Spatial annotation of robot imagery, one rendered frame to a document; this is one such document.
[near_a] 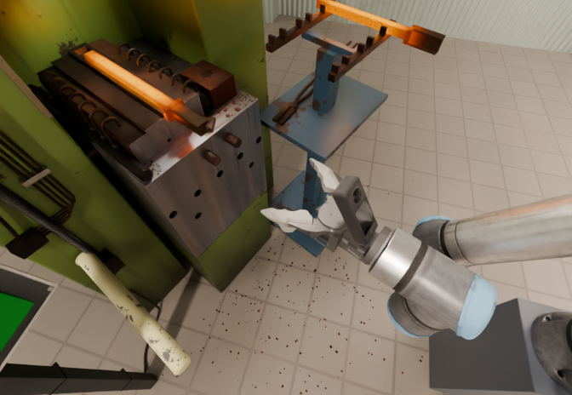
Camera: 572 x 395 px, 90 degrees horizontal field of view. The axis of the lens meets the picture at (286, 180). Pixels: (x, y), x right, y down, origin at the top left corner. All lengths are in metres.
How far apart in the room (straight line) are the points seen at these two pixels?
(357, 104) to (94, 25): 0.87
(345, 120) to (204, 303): 1.05
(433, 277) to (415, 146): 1.69
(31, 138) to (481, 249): 0.88
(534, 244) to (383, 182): 1.36
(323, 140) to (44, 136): 0.70
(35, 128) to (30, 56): 0.36
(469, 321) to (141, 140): 0.68
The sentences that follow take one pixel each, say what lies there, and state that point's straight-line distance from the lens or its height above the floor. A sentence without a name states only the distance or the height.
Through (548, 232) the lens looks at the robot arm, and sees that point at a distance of 0.54.
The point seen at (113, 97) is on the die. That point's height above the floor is 0.99.
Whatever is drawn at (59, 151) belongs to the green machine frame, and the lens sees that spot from 0.82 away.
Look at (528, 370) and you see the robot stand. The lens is 1.03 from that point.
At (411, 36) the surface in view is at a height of 1.02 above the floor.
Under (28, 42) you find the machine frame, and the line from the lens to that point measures 1.09.
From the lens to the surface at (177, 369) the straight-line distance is 0.83.
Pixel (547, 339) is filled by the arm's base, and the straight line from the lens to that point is 1.02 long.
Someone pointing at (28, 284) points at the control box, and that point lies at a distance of 0.60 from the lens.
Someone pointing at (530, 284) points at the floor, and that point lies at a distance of 1.91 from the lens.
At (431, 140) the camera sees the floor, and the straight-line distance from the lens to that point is 2.21.
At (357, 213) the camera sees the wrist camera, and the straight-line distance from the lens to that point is 0.44.
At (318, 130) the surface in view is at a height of 0.76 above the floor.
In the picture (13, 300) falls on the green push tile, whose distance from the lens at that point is 0.59.
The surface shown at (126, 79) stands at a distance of 0.83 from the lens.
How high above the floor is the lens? 1.43
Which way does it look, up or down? 55 degrees down
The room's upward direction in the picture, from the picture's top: straight up
